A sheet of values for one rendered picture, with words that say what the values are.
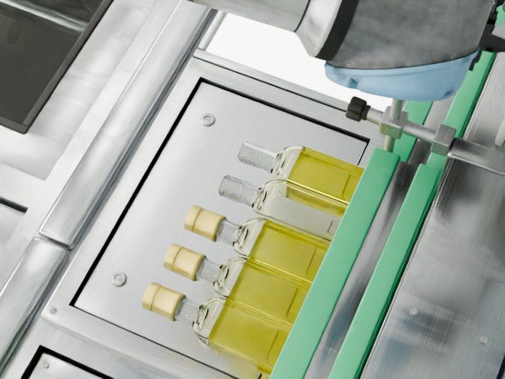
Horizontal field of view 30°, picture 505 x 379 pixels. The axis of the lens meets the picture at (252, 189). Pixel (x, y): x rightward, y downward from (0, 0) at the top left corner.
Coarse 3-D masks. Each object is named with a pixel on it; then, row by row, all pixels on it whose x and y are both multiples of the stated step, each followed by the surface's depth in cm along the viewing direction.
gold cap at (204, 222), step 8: (192, 208) 119; (200, 208) 119; (192, 216) 118; (200, 216) 118; (208, 216) 118; (216, 216) 118; (224, 216) 119; (184, 224) 119; (192, 224) 118; (200, 224) 118; (208, 224) 118; (216, 224) 118; (200, 232) 119; (208, 232) 118
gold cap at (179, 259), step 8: (176, 248) 117; (184, 248) 117; (168, 256) 116; (176, 256) 116; (184, 256) 116; (192, 256) 116; (200, 256) 116; (168, 264) 116; (176, 264) 116; (184, 264) 116; (192, 264) 116; (176, 272) 117; (184, 272) 116; (192, 272) 115; (192, 280) 117
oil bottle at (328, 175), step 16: (288, 160) 121; (304, 160) 121; (320, 160) 120; (336, 160) 120; (272, 176) 122; (288, 176) 120; (304, 176) 119; (320, 176) 119; (336, 176) 119; (352, 176) 119; (320, 192) 119; (336, 192) 118; (352, 192) 118
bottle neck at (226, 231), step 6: (222, 222) 118; (228, 222) 118; (222, 228) 118; (228, 228) 118; (234, 228) 118; (216, 234) 118; (222, 234) 118; (228, 234) 117; (234, 234) 117; (216, 240) 119; (222, 240) 118; (228, 240) 118
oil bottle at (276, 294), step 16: (224, 272) 114; (240, 272) 114; (256, 272) 113; (272, 272) 113; (224, 288) 113; (240, 288) 113; (256, 288) 113; (272, 288) 112; (288, 288) 112; (304, 288) 112; (256, 304) 112; (272, 304) 112; (288, 304) 111; (288, 320) 111
